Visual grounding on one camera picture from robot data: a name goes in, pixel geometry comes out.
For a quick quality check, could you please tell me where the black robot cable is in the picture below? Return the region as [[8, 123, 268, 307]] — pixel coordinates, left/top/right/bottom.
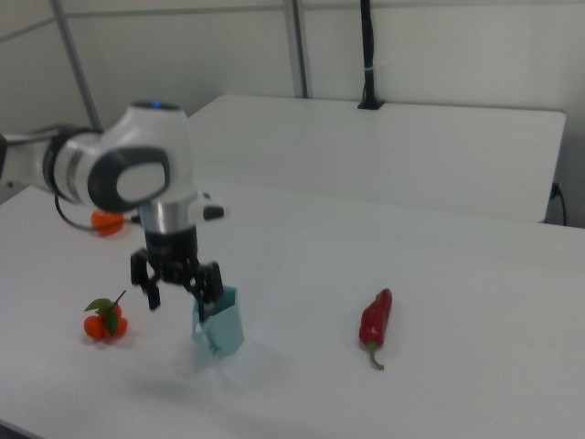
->
[[53, 193, 141, 235]]

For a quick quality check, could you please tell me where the black camera pole stand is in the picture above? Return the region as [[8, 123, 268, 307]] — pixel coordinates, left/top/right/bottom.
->
[[356, 0, 386, 111]]

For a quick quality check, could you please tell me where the single orange tangerine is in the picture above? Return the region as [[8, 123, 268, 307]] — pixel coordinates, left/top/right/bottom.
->
[[90, 209, 126, 238]]

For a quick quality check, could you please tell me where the red tomato with green stem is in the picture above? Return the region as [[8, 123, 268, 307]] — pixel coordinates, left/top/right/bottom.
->
[[82, 289, 130, 342]]

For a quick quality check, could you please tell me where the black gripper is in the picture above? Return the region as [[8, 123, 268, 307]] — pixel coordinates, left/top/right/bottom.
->
[[130, 227, 225, 321]]

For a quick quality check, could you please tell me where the red chili pepper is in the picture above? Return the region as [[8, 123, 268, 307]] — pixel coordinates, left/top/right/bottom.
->
[[357, 287, 394, 371]]

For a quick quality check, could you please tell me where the white side table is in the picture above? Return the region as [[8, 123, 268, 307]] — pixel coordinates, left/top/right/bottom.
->
[[186, 93, 568, 225]]

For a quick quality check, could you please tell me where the teal hexagonal mug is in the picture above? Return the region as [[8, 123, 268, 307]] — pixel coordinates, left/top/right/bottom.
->
[[190, 286, 246, 356]]

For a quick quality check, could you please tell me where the grey partition post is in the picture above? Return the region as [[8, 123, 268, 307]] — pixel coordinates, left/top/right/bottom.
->
[[48, 0, 105, 134], [282, 0, 317, 100]]

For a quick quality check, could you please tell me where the black wall plug cable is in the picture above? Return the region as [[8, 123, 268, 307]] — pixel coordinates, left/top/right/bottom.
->
[[549, 181, 569, 226]]

